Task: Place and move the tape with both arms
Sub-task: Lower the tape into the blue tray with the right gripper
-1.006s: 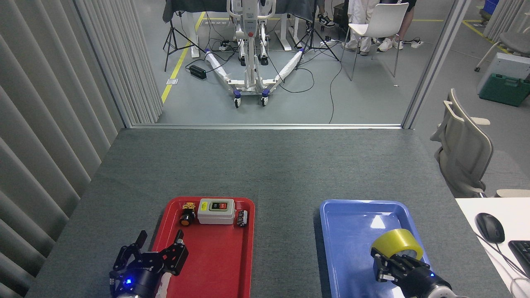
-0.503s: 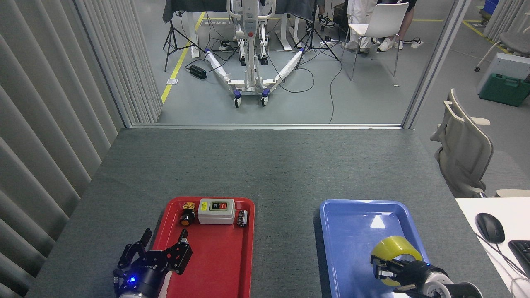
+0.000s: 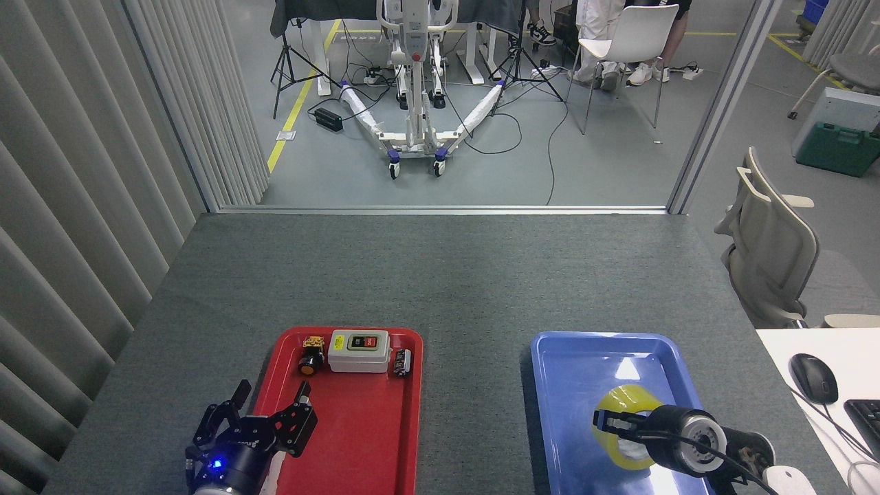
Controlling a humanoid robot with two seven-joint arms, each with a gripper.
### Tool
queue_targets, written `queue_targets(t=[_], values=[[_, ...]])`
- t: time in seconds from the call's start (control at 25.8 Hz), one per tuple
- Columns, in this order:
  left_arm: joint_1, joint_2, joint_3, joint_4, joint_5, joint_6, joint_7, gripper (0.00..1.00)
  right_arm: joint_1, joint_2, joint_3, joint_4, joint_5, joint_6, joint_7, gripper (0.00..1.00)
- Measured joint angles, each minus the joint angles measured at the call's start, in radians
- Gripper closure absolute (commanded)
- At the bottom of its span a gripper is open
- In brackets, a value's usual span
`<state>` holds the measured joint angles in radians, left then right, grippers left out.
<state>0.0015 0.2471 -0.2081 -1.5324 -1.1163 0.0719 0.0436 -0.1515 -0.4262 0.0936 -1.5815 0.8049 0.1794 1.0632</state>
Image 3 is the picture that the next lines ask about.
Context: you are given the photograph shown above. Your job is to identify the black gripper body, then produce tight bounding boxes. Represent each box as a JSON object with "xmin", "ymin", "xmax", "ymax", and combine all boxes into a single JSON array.
[
  {"xmin": 646, "ymin": 406, "xmax": 695, "ymax": 474},
  {"xmin": 186, "ymin": 421, "xmax": 279, "ymax": 495}
]

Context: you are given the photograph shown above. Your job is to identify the yellow tape roll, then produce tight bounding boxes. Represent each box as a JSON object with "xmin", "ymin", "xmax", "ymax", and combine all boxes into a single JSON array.
[{"xmin": 594, "ymin": 385, "xmax": 666, "ymax": 472}]

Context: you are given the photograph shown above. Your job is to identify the blue plastic tray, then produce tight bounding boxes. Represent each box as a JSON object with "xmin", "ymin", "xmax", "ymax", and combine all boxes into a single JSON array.
[{"xmin": 530, "ymin": 331, "xmax": 736, "ymax": 495}]

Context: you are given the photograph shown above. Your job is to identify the red plastic tray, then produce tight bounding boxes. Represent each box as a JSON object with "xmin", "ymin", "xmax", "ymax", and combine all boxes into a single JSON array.
[{"xmin": 251, "ymin": 326, "xmax": 423, "ymax": 495}]

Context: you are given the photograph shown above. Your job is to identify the white desk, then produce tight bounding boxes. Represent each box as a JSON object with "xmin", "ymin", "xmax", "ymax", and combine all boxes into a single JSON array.
[{"xmin": 756, "ymin": 329, "xmax": 880, "ymax": 495}]

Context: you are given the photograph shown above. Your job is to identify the black computer mouse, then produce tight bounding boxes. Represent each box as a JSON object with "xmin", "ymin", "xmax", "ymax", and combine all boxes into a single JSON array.
[{"xmin": 789, "ymin": 353, "xmax": 839, "ymax": 405}]

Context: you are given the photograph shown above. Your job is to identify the black keyboard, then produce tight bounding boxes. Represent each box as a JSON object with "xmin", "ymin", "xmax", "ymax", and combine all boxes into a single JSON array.
[{"xmin": 844, "ymin": 399, "xmax": 880, "ymax": 463}]

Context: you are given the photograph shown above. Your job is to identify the beige office chair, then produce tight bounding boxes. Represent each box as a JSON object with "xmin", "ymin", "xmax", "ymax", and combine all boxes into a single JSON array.
[{"xmin": 714, "ymin": 146, "xmax": 820, "ymax": 329}]

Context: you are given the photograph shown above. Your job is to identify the grey vertical blinds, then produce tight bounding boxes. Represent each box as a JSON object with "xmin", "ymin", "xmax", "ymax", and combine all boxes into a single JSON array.
[
  {"xmin": 801, "ymin": 0, "xmax": 880, "ymax": 69},
  {"xmin": 0, "ymin": 0, "xmax": 270, "ymax": 495}
]

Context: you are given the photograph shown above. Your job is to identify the green plastic case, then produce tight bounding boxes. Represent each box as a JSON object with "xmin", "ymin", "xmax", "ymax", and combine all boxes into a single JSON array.
[{"xmin": 796, "ymin": 122, "xmax": 880, "ymax": 178}]

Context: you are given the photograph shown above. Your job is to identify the white stand on wheels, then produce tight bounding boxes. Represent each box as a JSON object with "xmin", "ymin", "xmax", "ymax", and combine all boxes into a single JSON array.
[{"xmin": 339, "ymin": 0, "xmax": 506, "ymax": 181}]

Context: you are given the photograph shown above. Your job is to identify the black tripod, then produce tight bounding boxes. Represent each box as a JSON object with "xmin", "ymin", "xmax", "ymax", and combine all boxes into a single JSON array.
[
  {"xmin": 270, "ymin": 0, "xmax": 342, "ymax": 120},
  {"xmin": 489, "ymin": 0, "xmax": 564, "ymax": 118}
]

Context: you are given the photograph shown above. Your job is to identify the person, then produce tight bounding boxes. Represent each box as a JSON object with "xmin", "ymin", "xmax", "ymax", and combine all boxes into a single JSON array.
[
  {"xmin": 627, "ymin": 0, "xmax": 692, "ymax": 87},
  {"xmin": 574, "ymin": 0, "xmax": 628, "ymax": 91},
  {"xmin": 526, "ymin": 0, "xmax": 556, "ymax": 47}
]

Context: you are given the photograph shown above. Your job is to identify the grey flat box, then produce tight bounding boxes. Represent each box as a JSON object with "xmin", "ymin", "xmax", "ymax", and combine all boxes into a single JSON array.
[{"xmin": 792, "ymin": 87, "xmax": 880, "ymax": 157}]

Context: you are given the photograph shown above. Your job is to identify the white chair with metal legs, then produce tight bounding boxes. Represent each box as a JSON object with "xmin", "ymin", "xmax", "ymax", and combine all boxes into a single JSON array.
[{"xmin": 565, "ymin": 5, "xmax": 680, "ymax": 144}]

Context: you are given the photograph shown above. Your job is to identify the grey seat chair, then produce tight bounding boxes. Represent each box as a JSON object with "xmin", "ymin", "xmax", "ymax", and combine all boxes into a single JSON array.
[{"xmin": 787, "ymin": 21, "xmax": 880, "ymax": 120}]

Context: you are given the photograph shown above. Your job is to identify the grey two-button switch box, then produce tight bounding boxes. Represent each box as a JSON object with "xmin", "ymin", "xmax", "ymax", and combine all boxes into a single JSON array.
[{"xmin": 327, "ymin": 329, "xmax": 391, "ymax": 373}]

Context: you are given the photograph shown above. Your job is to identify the mouse cable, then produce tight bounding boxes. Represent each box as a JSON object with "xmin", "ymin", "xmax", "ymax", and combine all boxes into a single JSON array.
[{"xmin": 791, "ymin": 385, "xmax": 880, "ymax": 495}]

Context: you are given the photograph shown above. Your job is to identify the silver post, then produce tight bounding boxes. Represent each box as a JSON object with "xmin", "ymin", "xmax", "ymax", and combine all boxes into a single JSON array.
[{"xmin": 667, "ymin": 0, "xmax": 784, "ymax": 215}]

